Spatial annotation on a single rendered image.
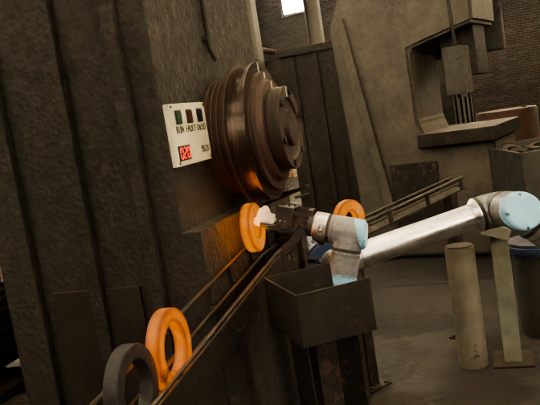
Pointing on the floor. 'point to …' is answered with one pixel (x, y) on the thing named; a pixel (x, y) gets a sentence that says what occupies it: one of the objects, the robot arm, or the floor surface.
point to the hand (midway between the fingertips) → (251, 221)
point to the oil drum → (528, 121)
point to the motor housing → (353, 369)
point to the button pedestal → (506, 304)
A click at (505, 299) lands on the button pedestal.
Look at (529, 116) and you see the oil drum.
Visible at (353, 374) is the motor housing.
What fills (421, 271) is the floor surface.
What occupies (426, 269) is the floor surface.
